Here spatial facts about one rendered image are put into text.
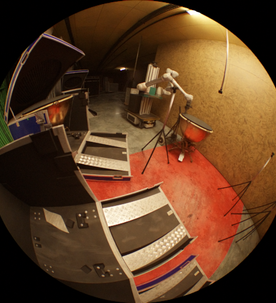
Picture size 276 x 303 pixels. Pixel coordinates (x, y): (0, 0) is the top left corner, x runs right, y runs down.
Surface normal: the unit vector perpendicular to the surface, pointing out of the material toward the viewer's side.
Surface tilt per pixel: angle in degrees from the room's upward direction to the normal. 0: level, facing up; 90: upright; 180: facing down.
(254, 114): 90
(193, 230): 0
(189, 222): 0
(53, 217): 0
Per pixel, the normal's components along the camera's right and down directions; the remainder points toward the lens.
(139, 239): 0.18, -0.75
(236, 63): -0.87, 0.21
